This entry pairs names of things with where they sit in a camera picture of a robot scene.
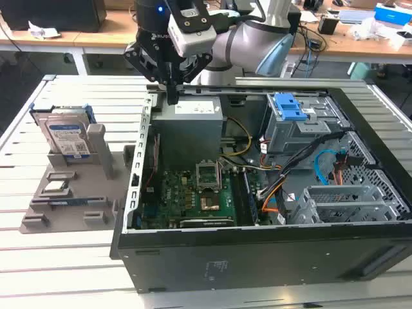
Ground pale green bin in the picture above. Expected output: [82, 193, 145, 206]
[349, 61, 387, 81]

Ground grey power supply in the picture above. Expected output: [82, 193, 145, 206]
[151, 96, 225, 162]

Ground metal socket cover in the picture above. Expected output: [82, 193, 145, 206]
[195, 159, 223, 192]

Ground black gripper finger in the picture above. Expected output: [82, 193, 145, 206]
[124, 41, 174, 106]
[173, 53, 213, 106]

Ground grey disk bay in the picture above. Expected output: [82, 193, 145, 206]
[288, 185, 403, 225]

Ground grey parts rack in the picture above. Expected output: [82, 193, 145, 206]
[19, 124, 136, 235]

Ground crumpled white paper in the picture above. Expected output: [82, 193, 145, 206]
[28, 21, 62, 41]

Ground long wooden desk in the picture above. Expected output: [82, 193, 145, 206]
[0, 6, 412, 77]

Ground large black computer tower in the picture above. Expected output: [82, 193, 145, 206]
[0, 0, 107, 33]

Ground black PC case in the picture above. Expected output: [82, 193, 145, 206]
[109, 84, 412, 295]

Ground crumpled clear plastic bag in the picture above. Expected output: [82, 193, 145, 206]
[349, 17, 384, 41]

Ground blue wire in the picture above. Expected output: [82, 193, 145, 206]
[314, 149, 334, 187]

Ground thin locking lever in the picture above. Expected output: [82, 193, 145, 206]
[216, 158, 225, 191]

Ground blue RAM stick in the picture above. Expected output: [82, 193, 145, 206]
[48, 198, 97, 207]

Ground black graphics card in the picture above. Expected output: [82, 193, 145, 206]
[178, 217, 236, 229]

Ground blue cardboard box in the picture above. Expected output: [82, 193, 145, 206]
[375, 3, 412, 26]

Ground orange power wire bundle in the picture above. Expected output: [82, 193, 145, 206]
[330, 149, 350, 187]

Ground grey optical drive cage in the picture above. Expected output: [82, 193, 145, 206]
[263, 95, 350, 155]

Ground brown cardboard box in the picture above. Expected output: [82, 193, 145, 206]
[105, 0, 136, 10]

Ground installed RAM stick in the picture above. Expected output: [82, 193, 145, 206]
[241, 169, 260, 225]

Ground yellow wires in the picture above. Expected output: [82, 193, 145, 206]
[221, 117, 254, 158]

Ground slim black computer tower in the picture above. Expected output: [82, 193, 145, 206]
[288, 6, 302, 35]

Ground hard disk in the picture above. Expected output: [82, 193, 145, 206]
[29, 103, 97, 160]

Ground white power strip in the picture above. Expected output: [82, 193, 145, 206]
[279, 62, 295, 78]

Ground silver CPU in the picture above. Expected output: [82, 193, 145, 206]
[43, 180, 68, 194]

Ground CPU socket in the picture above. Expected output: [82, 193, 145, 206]
[198, 191, 223, 215]

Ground black cable bundle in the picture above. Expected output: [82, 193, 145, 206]
[257, 131, 347, 199]

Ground blue drive latch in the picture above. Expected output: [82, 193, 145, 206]
[273, 92, 306, 122]

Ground pale grey flat case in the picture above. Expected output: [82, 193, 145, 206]
[339, 9, 376, 25]

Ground green motherboard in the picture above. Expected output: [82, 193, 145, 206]
[141, 157, 268, 229]

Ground black RAM slot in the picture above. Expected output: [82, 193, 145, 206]
[230, 172, 247, 226]

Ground small black box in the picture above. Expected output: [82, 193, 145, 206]
[318, 15, 341, 35]

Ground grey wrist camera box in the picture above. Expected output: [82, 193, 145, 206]
[164, 0, 217, 58]

